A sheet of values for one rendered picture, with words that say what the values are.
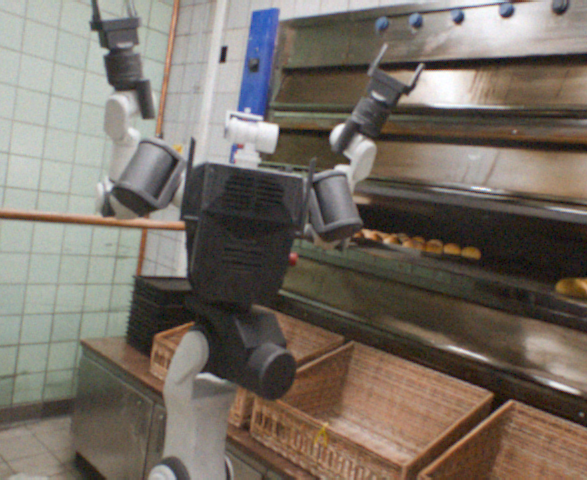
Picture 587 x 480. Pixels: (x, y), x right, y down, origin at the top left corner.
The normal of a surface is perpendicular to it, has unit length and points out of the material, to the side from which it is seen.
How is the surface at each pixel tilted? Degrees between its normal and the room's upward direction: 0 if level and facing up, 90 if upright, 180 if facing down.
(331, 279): 70
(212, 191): 90
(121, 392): 90
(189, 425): 90
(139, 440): 90
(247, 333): 45
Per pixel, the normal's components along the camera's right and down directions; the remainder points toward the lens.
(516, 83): -0.59, -0.39
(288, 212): 0.18, 0.11
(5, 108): 0.70, 0.17
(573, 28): -0.69, -0.05
